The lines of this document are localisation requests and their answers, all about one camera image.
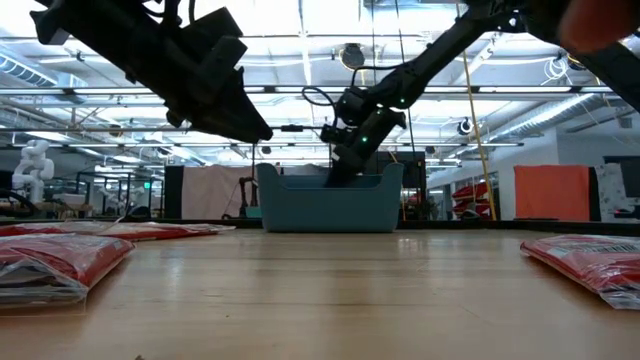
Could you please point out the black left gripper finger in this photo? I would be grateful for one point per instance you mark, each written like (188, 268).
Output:
(235, 115)

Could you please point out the teal plastic basket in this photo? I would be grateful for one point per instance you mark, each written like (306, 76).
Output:
(330, 210)

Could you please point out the red butter popcorn bag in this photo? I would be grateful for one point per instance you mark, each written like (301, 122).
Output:
(45, 230)
(590, 260)
(170, 233)
(75, 260)

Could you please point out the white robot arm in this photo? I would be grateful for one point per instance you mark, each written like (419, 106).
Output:
(32, 170)

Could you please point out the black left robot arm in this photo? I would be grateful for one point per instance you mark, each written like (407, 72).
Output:
(90, 30)

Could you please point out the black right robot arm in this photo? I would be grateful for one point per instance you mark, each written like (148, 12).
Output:
(440, 50)

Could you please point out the pink fabric panel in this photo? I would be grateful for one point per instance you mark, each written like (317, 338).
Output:
(210, 192)

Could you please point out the narrow black panel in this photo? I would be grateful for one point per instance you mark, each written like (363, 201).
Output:
(173, 192)

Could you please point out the red stacked objects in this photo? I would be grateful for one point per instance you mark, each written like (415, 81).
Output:
(470, 192)

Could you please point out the long ceiling light strip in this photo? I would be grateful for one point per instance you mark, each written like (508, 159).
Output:
(500, 89)

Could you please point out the orange fabric panel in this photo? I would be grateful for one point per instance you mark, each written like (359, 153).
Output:
(550, 192)

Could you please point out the white patterned cloth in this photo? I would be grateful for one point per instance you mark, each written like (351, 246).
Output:
(610, 192)

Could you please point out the dark monitor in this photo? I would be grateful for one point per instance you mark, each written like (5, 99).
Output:
(631, 177)

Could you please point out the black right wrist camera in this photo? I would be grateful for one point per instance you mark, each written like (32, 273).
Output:
(332, 135)

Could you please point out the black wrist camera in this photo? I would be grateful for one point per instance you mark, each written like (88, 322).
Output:
(215, 45)
(332, 135)

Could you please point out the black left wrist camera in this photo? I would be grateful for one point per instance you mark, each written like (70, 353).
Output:
(215, 45)

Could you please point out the black camera rig frame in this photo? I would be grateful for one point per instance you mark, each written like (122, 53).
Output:
(292, 128)

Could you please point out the black workstation frame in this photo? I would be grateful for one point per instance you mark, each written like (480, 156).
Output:
(128, 190)

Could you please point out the silver ventilation duct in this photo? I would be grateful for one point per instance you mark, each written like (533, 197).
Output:
(545, 117)
(25, 70)

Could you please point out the black aluminium table frame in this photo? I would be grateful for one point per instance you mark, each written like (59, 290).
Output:
(500, 226)

